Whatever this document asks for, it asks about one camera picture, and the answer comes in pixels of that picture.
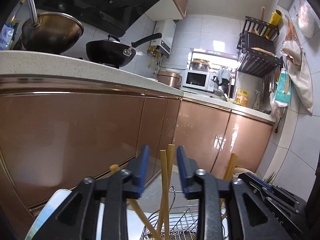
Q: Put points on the bronze rice cooker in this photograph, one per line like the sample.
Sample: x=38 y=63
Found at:
x=168 y=78

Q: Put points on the clear hanging plastic bag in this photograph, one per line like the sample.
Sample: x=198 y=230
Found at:
x=306 y=17

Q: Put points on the yellow oil bottle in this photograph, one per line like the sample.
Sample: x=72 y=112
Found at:
x=242 y=97

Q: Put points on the black wok with lid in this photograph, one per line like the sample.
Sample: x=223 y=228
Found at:
x=110 y=51

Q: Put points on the yellow film roll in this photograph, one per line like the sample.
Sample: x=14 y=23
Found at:
x=275 y=21

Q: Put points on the beige trash bin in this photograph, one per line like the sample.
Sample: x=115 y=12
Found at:
x=246 y=170

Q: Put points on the steel pot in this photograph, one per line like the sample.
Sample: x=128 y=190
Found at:
x=200 y=65

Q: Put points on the gas stove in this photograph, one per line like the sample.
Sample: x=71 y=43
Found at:
x=105 y=63

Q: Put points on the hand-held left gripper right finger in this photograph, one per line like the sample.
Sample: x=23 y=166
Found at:
x=182 y=170

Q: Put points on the light blue towel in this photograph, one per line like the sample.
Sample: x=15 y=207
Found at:
x=223 y=75

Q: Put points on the blue printed packet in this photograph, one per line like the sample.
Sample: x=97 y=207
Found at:
x=6 y=37

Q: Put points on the white hanging cloth bag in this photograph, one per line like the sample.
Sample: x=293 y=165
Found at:
x=302 y=80

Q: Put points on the teal hanging bag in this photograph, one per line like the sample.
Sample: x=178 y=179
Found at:
x=282 y=87

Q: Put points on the white microwave oven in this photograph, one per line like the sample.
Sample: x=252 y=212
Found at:
x=195 y=80

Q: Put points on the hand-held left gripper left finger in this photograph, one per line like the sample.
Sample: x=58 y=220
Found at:
x=143 y=170

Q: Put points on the green onions in bag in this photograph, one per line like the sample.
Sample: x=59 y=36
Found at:
x=271 y=177

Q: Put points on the white water heater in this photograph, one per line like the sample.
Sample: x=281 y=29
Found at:
x=165 y=35

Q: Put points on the black range hood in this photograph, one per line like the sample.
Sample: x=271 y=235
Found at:
x=100 y=0

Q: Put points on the white spray bottle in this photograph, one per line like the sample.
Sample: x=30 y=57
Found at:
x=256 y=101

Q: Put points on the black wall dish rack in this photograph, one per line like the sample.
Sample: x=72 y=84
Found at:
x=260 y=52

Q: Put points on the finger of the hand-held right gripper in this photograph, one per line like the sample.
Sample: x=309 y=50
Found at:
x=257 y=180

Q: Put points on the white speckled countertop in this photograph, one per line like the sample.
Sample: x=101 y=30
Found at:
x=50 y=62

